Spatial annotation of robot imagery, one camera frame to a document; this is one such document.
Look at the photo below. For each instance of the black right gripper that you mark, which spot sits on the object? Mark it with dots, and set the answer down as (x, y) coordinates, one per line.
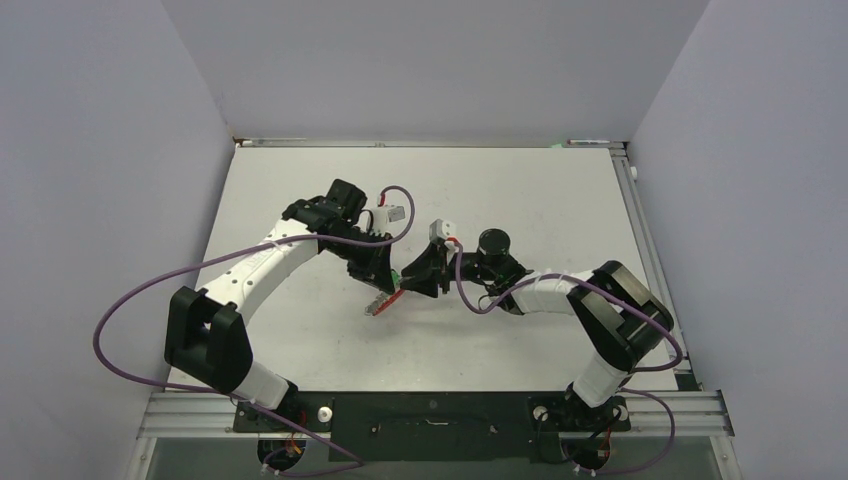
(430, 268)

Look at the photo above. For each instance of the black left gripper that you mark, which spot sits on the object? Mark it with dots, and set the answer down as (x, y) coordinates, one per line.
(375, 270)

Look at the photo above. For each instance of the steel key holder red handle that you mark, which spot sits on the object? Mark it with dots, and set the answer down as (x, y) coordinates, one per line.
(382, 302)

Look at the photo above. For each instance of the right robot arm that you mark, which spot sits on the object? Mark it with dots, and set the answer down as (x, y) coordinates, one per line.
(621, 317)

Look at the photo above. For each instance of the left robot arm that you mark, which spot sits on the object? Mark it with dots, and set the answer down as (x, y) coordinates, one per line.
(207, 336)

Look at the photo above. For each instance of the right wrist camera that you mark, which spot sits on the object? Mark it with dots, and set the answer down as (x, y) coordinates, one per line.
(440, 232)

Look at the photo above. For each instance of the black mounting base plate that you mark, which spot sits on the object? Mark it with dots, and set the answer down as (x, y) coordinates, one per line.
(541, 427)

